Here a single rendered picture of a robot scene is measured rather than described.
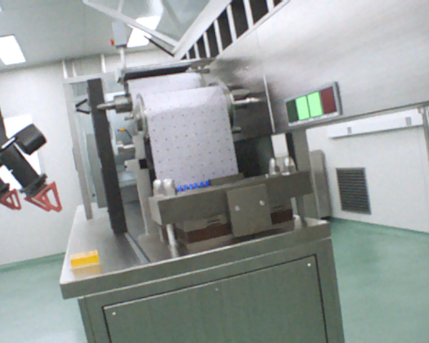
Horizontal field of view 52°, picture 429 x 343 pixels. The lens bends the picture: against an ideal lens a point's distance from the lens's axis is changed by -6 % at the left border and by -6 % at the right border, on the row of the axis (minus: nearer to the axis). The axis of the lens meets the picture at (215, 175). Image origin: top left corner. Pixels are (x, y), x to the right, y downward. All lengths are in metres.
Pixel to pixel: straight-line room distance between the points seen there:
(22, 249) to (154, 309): 5.97
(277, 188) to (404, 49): 0.53
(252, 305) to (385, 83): 0.60
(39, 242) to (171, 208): 5.90
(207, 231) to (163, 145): 0.30
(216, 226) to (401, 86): 0.57
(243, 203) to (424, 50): 0.58
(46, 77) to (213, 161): 5.81
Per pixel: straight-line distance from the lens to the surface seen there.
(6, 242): 7.00
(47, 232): 6.91
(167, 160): 1.29
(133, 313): 1.07
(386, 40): 0.83
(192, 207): 1.10
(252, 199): 1.13
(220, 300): 1.10
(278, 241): 1.12
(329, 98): 0.99
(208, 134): 1.32
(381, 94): 0.85
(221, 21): 1.67
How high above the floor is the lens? 1.12
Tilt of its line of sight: 3 degrees down
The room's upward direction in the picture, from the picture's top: 10 degrees counter-clockwise
